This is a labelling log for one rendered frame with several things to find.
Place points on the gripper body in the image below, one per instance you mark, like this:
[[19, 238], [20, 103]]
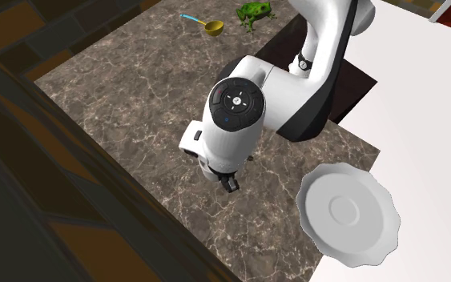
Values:
[[229, 182]]

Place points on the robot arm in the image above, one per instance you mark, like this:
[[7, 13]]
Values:
[[287, 93]]

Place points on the white scalloped plate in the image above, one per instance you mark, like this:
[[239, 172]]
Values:
[[346, 215]]

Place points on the green frog figure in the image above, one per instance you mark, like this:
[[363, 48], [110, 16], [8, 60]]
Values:
[[254, 14]]

